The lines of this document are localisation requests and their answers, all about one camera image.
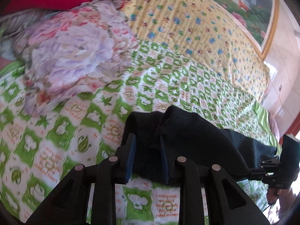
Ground dark navy pants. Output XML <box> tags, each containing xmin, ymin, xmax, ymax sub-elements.
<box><xmin>121</xmin><ymin>106</ymin><xmax>277</xmax><ymax>183</ymax></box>

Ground white sleeve forearm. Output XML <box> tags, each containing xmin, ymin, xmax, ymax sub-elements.
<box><xmin>277</xmin><ymin>187</ymin><xmax>297</xmax><ymax>220</ymax></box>

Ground person's right hand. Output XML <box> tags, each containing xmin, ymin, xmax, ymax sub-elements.
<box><xmin>266</xmin><ymin>188</ymin><xmax>290</xmax><ymax>205</ymax></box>

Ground green white patterned bedsheet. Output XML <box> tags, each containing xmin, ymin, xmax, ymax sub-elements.
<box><xmin>1</xmin><ymin>42</ymin><xmax>279</xmax><ymax>222</ymax></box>

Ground floral pastel blanket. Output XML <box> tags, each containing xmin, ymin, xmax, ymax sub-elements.
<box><xmin>1</xmin><ymin>0</ymin><xmax>138</xmax><ymax>116</ymax></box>

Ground framed landscape painting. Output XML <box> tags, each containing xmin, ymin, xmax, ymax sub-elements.
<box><xmin>213</xmin><ymin>0</ymin><xmax>279</xmax><ymax>58</ymax></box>

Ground yellow cartoon print quilt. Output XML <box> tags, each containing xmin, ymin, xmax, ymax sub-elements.
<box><xmin>123</xmin><ymin>0</ymin><xmax>270</xmax><ymax>101</ymax></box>

